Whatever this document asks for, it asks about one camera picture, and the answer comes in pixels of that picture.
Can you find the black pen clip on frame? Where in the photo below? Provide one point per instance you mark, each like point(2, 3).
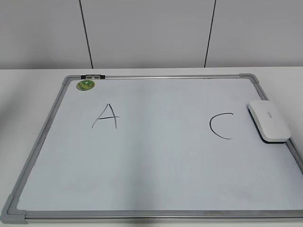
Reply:
point(93, 76)

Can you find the white board with grey frame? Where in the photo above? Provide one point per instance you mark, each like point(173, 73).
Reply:
point(156, 148)

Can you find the round green magnet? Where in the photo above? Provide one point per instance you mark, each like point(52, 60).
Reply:
point(85, 85)

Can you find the white board eraser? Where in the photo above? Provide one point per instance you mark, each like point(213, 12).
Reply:
point(270, 123)

